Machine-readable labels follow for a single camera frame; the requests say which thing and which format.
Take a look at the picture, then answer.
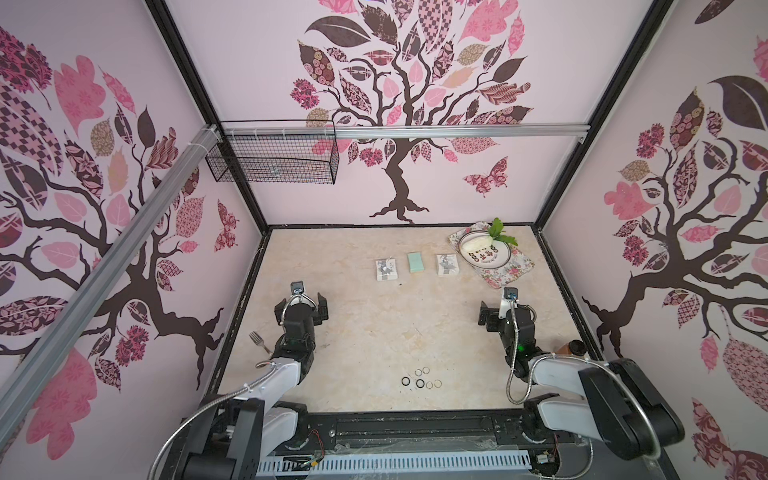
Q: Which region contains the black corner frame post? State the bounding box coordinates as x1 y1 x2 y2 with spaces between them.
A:
533 0 676 232

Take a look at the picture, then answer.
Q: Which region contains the aluminium rail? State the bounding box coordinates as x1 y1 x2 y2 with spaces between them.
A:
223 123 590 139
1 125 219 446

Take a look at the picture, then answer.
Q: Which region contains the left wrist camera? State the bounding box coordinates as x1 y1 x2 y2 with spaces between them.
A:
290 281 305 297

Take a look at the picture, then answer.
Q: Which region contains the black wire basket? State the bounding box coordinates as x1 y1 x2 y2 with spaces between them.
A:
206 119 340 184

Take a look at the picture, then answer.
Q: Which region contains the mint green box lid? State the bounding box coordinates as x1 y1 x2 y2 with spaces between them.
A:
407 252 425 273

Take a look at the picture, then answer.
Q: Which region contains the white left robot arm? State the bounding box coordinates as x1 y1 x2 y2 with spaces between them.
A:
175 282 328 479

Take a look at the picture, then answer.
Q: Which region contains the silver metal fork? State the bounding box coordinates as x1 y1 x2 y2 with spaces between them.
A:
249 331 273 355

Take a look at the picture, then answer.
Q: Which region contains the clear plastic ring bag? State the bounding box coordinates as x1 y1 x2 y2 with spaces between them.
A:
436 254 460 276

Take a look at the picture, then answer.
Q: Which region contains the white toy radish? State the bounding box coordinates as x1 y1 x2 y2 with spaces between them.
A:
463 218 518 253

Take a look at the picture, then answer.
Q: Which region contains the brown jar black lid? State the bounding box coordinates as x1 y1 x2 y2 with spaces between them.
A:
556 339 588 357

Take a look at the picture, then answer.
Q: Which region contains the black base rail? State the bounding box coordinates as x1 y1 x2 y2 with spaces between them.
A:
272 409 589 455

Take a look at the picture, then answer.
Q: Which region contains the left aluminium rail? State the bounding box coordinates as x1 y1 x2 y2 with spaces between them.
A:
1 125 219 446

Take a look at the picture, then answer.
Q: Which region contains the rear aluminium rail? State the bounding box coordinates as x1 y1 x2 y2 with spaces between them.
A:
223 123 590 139

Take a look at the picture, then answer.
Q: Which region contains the white round printed plate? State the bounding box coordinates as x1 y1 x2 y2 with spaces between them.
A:
458 230 512 269

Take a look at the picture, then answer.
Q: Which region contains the white slotted cable duct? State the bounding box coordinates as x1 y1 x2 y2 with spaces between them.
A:
256 450 532 478

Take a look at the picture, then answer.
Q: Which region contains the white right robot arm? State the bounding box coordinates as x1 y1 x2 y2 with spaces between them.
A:
478 297 685 460

